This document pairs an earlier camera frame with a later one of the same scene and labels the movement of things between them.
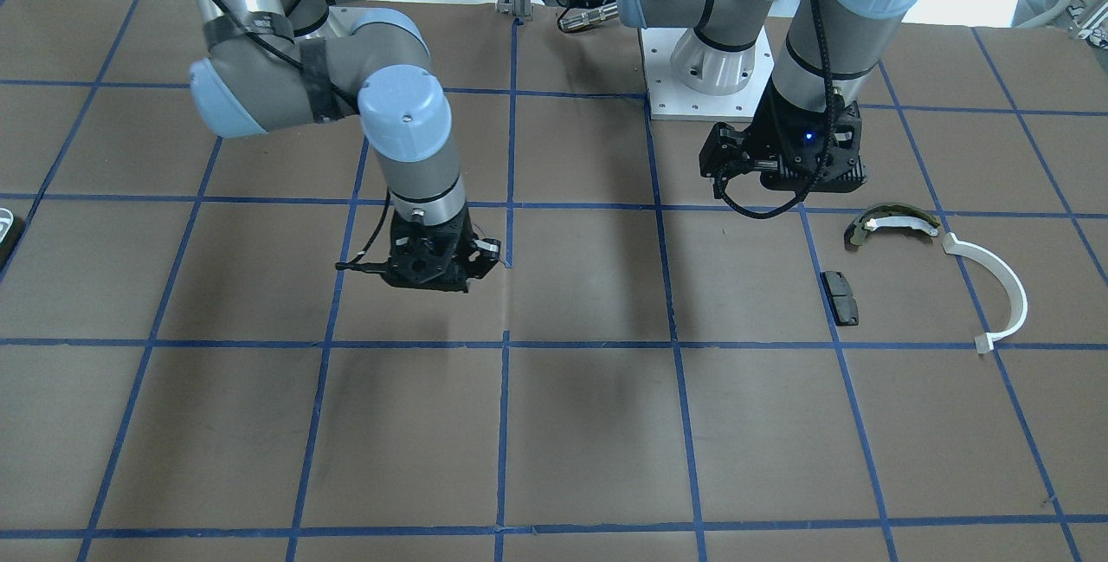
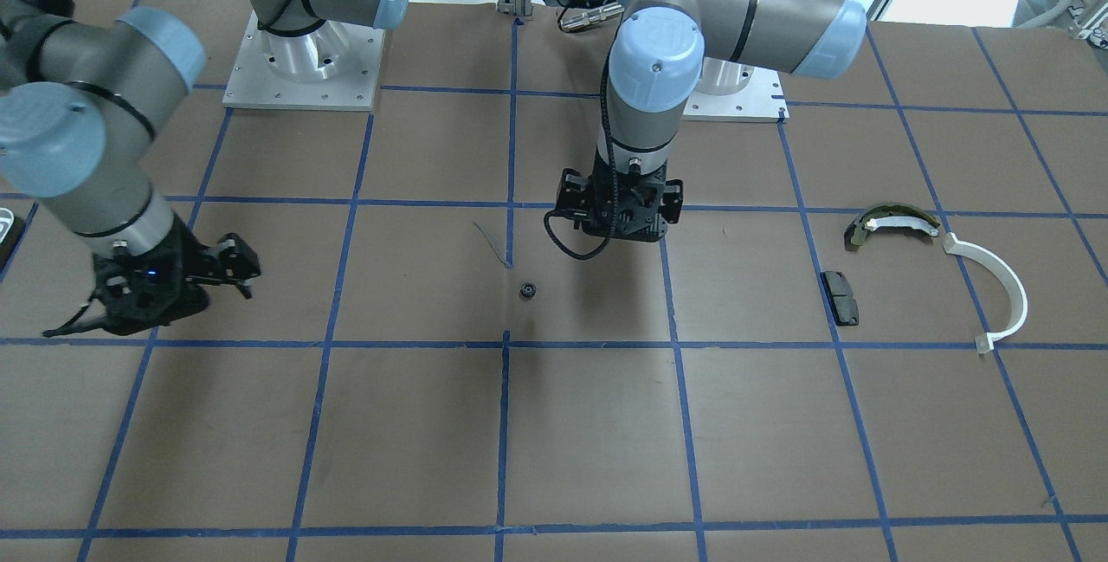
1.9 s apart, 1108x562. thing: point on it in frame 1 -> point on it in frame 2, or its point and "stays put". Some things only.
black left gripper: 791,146 -> 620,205
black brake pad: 844,306 stays put
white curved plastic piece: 985,342 stays put
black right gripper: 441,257 -> 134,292
